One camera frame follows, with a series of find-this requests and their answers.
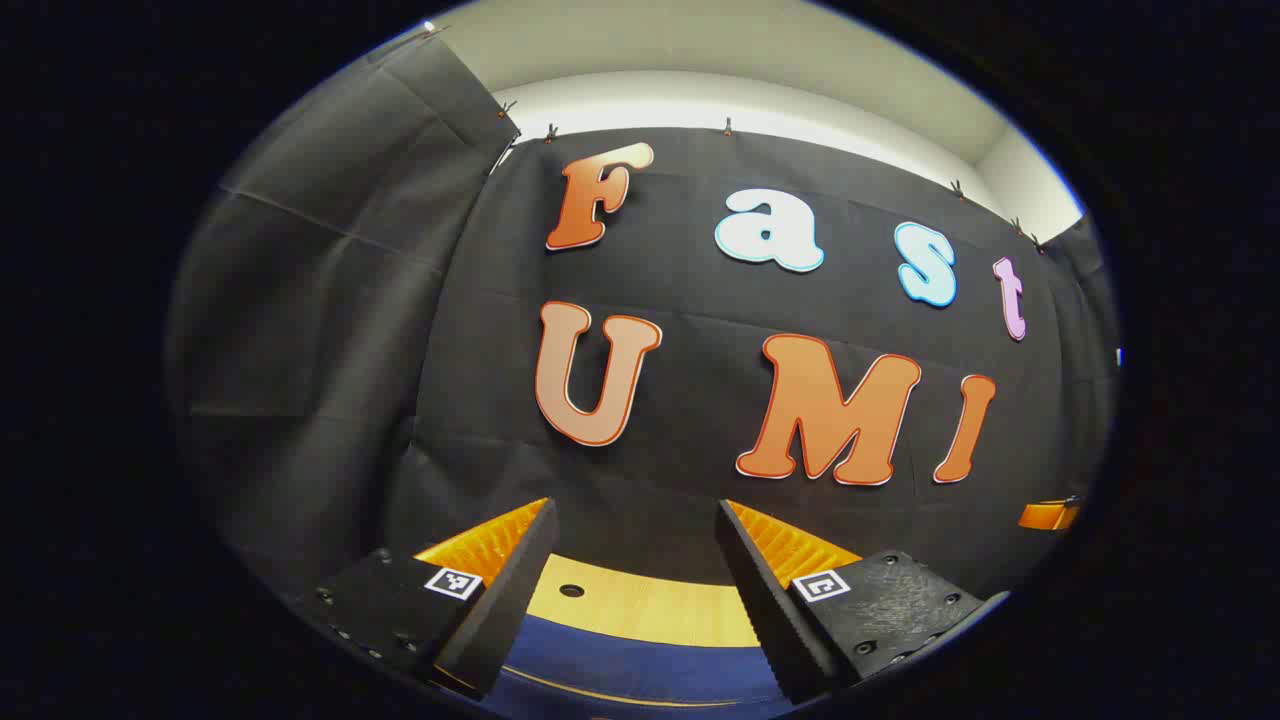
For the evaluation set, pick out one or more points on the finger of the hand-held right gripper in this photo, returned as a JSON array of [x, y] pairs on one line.
[[1045, 515]]

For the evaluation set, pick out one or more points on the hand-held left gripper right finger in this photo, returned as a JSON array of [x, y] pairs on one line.
[[765, 600]]

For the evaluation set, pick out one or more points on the blue denim jeans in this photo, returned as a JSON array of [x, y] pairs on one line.
[[640, 650]]

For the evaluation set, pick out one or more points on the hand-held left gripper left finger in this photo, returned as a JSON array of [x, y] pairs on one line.
[[510, 590]]

